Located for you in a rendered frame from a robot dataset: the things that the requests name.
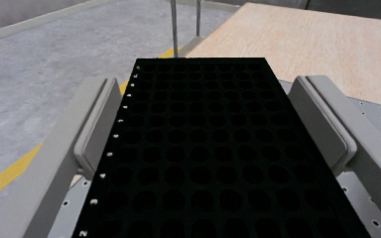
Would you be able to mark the grey flat base plate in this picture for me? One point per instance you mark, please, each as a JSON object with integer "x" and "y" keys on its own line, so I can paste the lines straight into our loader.
{"x": 361, "y": 201}

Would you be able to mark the black well plate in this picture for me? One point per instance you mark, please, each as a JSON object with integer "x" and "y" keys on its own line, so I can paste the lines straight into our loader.
{"x": 208, "y": 133}

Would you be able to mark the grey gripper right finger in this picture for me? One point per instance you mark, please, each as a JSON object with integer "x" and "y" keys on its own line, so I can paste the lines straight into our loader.
{"x": 345, "y": 137}

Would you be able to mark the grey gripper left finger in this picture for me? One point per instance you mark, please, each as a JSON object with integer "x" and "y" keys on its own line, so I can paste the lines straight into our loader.
{"x": 73, "y": 148}

